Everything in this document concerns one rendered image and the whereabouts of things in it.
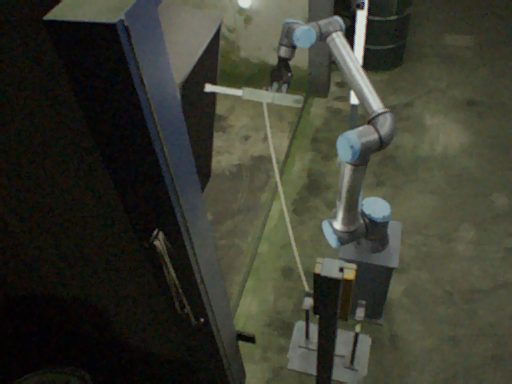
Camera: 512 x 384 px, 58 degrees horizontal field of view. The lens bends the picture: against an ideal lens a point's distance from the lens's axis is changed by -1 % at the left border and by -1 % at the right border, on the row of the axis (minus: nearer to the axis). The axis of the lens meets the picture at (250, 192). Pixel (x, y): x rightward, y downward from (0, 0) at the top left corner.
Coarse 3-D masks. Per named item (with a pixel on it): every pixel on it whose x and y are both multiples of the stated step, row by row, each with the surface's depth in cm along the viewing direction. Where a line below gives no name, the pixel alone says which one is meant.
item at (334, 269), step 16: (320, 272) 126; (336, 272) 125; (320, 288) 130; (336, 288) 128; (320, 304) 136; (336, 304) 134; (320, 320) 143; (336, 320) 141; (320, 336) 151; (336, 336) 151; (320, 352) 160; (320, 368) 170
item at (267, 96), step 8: (208, 88) 212; (216, 88) 214; (224, 88) 215; (248, 88) 219; (240, 96) 221; (248, 96) 218; (256, 96) 219; (264, 96) 220; (272, 96) 222; (280, 96) 223; (288, 96) 224; (296, 96) 226; (288, 104) 225; (296, 104) 226
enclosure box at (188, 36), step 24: (168, 24) 220; (192, 24) 222; (216, 24) 225; (168, 48) 208; (192, 48) 210; (216, 48) 246; (192, 72) 262; (216, 72) 257; (192, 96) 274; (216, 96) 268; (192, 120) 288; (192, 144) 304
